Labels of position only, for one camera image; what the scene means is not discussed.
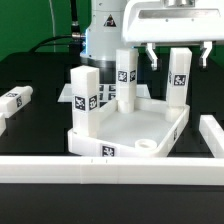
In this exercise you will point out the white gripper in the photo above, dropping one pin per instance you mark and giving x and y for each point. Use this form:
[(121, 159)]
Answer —
[(174, 21)]

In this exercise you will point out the white desk top tray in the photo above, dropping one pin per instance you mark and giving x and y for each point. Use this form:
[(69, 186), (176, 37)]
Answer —
[(151, 130)]

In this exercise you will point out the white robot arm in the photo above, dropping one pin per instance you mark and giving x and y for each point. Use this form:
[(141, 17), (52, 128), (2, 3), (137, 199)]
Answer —
[(117, 23)]

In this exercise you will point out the white marker base plate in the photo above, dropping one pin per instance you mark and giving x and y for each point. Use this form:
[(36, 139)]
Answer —
[(106, 93)]

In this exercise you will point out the white right obstacle rail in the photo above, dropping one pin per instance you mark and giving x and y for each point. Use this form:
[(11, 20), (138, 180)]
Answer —
[(213, 135)]

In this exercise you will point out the white obstacle rail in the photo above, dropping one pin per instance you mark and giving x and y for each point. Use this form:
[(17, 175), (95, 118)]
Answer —
[(213, 135), (108, 170)]

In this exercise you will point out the white front obstacle rail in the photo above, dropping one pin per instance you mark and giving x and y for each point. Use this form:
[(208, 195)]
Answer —
[(108, 170)]

